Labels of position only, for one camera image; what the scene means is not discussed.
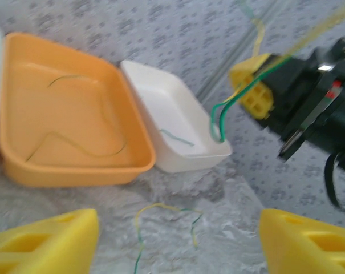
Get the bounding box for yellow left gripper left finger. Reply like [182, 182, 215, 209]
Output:
[0, 208, 100, 274]

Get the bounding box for thin green cable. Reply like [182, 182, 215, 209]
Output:
[159, 128, 195, 148]
[209, 55, 291, 143]

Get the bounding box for thin yellow-green cable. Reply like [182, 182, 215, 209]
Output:
[25, 74, 128, 162]
[134, 202, 204, 274]
[223, 0, 345, 103]

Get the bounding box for aluminium frame post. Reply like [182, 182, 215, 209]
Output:
[193, 0, 278, 99]

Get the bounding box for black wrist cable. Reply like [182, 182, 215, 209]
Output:
[323, 152, 345, 215]

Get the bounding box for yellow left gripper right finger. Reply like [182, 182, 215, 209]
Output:
[258, 208, 345, 274]

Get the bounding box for orange plastic tray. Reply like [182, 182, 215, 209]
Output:
[0, 31, 157, 188]

